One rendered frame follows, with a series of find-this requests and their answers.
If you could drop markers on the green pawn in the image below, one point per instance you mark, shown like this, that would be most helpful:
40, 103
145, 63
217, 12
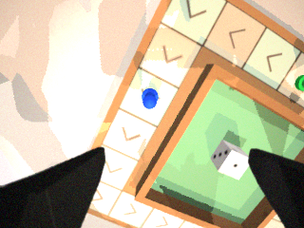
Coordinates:
299, 83

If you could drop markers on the blue pawn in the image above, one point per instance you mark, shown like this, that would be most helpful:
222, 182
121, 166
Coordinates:
149, 98

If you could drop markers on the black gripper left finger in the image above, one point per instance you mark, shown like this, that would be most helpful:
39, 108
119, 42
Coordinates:
58, 197

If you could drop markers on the white die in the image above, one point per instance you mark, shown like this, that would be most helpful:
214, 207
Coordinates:
230, 160

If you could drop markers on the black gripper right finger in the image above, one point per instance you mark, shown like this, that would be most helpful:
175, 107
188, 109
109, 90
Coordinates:
282, 182

